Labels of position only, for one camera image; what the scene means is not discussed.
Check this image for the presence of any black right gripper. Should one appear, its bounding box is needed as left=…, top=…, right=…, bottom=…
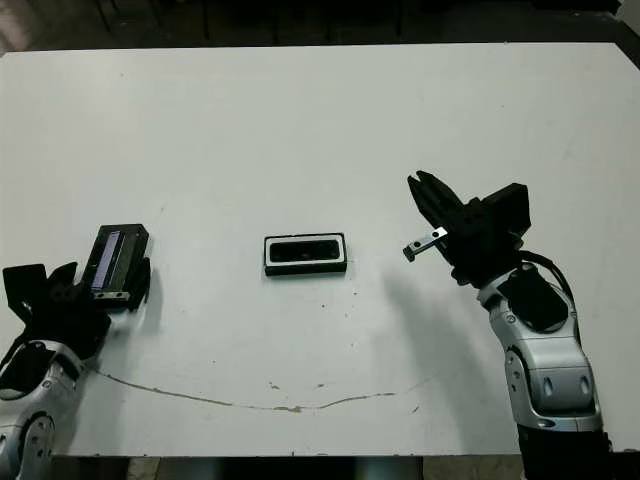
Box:
left=402, top=171, right=525, bottom=290

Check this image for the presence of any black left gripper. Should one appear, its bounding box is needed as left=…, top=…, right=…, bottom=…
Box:
left=22, top=257, right=152, bottom=360

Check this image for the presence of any black box lid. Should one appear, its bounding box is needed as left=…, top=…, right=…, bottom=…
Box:
left=79, top=223, right=151, bottom=307

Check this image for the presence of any black box with white insert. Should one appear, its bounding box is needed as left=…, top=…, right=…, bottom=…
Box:
left=262, top=231, right=350, bottom=278

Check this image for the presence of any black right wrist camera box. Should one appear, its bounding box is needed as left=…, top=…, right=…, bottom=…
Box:
left=478, top=183, right=531, bottom=239

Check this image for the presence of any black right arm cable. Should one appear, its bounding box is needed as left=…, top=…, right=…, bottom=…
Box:
left=517, top=249, right=579, bottom=314

